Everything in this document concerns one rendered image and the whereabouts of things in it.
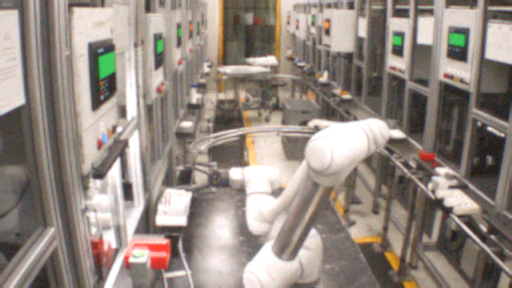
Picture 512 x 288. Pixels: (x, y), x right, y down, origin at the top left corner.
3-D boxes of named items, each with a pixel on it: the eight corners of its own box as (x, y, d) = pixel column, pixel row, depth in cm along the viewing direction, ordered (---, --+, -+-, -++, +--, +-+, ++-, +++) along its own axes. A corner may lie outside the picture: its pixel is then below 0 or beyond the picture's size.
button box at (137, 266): (149, 290, 143) (146, 260, 140) (127, 289, 143) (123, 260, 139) (152, 277, 151) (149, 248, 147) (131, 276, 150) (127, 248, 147)
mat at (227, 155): (269, 225, 389) (269, 224, 389) (202, 226, 386) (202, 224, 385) (244, 98, 949) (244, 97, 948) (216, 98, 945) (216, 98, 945)
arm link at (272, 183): (244, 162, 185) (244, 193, 180) (281, 161, 186) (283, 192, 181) (243, 170, 195) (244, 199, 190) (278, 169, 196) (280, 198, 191)
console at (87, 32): (94, 176, 118) (83, 6, 105) (4, 175, 117) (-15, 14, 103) (126, 135, 159) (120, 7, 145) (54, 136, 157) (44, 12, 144)
